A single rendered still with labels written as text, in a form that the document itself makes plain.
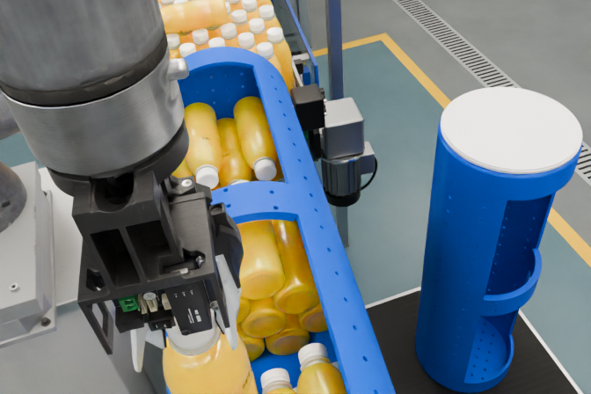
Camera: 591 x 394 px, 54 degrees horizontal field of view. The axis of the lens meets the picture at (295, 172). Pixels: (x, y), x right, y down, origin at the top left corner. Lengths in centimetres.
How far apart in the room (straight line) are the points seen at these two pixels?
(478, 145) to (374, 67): 216
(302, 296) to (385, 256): 148
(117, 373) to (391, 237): 151
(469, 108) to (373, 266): 112
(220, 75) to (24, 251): 53
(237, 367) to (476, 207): 85
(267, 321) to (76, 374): 35
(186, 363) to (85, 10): 31
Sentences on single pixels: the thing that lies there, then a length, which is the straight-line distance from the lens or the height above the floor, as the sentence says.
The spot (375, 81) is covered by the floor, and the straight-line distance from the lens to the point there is 322.
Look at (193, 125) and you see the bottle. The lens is 112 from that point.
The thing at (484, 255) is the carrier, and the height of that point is 78.
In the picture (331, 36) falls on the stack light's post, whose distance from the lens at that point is 173.
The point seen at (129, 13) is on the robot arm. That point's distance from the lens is 24.
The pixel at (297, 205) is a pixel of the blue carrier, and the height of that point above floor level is 121.
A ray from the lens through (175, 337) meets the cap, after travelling 45.
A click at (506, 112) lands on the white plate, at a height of 104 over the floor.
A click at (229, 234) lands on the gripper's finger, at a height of 153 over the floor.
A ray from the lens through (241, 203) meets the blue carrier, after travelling 82.
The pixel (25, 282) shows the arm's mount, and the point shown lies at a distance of 84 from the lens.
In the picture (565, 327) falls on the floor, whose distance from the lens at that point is 225.
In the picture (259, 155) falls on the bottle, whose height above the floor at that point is 112.
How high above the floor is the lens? 181
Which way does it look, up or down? 43 degrees down
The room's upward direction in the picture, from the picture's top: 6 degrees counter-clockwise
